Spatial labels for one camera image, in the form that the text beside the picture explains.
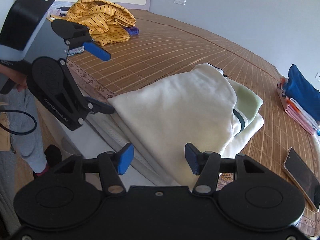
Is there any cream and green polo shirt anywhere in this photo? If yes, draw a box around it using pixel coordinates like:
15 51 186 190
109 63 264 186

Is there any blue folded garment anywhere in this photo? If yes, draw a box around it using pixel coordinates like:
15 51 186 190
283 64 320 121

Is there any orange white folded garment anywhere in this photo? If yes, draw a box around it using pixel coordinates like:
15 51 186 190
277 76 300 114

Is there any left hand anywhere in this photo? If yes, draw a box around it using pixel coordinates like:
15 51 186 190
1 72 27 94

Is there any white wall switch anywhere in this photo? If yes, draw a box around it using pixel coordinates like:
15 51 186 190
174 0 186 5

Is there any smartphone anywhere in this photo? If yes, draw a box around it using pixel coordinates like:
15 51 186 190
283 147 319 212

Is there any white wall socket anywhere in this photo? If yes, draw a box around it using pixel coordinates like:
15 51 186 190
315 73 320 82

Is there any yellow striped shirt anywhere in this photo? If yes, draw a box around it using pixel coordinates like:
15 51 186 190
50 0 136 46

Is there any black cable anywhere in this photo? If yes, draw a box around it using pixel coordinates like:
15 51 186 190
0 109 38 136

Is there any pink folded garment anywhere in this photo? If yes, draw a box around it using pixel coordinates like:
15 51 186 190
276 88 316 135

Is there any grey trouser leg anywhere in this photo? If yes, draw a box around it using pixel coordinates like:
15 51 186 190
1 89 47 174

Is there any purple cloth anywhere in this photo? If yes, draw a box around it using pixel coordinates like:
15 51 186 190
124 27 139 36

